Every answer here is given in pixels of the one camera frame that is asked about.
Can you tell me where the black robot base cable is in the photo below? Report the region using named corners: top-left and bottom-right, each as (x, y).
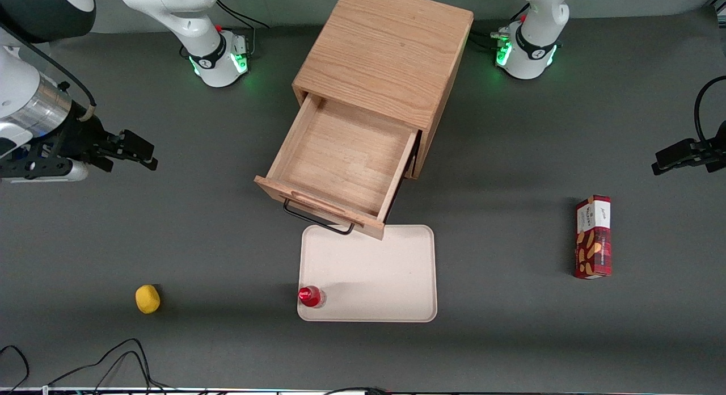
top-left (216, 0), bottom-right (271, 56)

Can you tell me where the red snack box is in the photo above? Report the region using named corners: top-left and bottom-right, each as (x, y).
top-left (573, 195), bottom-right (613, 280)

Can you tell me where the black camera clamp mount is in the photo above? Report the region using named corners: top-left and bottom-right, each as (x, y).
top-left (651, 120), bottom-right (726, 177)

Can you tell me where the wooden drawer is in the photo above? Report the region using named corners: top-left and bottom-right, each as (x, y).
top-left (254, 91), bottom-right (421, 241)

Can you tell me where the black metal drawer handle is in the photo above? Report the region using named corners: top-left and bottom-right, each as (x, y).
top-left (282, 199), bottom-right (356, 236)

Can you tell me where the black floor cable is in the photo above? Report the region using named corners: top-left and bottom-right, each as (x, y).
top-left (322, 386), bottom-right (393, 395)
top-left (0, 344), bottom-right (31, 393)
top-left (45, 338), bottom-right (171, 395)

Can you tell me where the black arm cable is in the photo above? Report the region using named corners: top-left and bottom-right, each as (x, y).
top-left (0, 23), bottom-right (98, 110)

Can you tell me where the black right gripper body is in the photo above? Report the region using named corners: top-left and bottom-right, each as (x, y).
top-left (0, 117), bottom-right (123, 178)

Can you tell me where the wooden drawer cabinet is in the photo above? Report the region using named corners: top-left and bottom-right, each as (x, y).
top-left (292, 0), bottom-right (475, 180)

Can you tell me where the black mount cable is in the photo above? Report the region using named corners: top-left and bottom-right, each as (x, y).
top-left (693, 75), bottom-right (726, 144)

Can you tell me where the yellow lemon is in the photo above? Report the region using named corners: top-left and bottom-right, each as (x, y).
top-left (135, 285), bottom-right (161, 314)

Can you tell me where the white plastic tray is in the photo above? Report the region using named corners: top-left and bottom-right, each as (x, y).
top-left (297, 225), bottom-right (438, 323)

